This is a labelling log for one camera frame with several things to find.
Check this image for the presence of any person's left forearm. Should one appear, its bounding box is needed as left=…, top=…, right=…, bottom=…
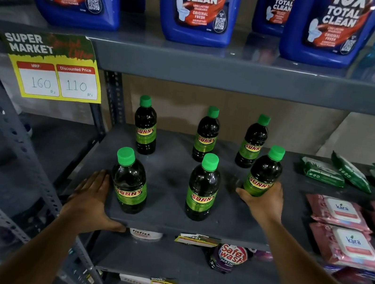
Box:
left=0, top=204, right=89, bottom=284

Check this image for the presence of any yellow and green price sign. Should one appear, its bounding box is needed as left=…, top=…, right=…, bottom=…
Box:
left=0, top=22, right=112, bottom=110

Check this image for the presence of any person's right hand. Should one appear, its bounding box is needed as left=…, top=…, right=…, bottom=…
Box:
left=230, top=175, right=288, bottom=231

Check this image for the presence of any person's left hand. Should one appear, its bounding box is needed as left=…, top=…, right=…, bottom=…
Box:
left=57, top=163, right=135, bottom=242

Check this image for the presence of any dark purple detergent pouch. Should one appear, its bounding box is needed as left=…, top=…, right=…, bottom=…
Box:
left=202, top=241, right=256, bottom=278

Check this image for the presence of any dark cleaner bottle green cap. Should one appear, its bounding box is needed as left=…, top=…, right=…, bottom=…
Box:
left=241, top=141, right=287, bottom=201

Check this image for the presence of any row of blue cleaner jugs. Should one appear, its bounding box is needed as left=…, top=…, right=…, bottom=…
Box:
left=3, top=0, right=375, bottom=79

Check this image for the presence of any grey metal shelf rack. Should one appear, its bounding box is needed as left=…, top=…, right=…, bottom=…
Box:
left=0, top=0, right=375, bottom=284

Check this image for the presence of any group of dark green-capped bottles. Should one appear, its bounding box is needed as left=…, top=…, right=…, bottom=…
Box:
left=106, top=91, right=272, bottom=234

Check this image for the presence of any white container lid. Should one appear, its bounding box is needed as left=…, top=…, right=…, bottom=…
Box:
left=129, top=228, right=163, bottom=243

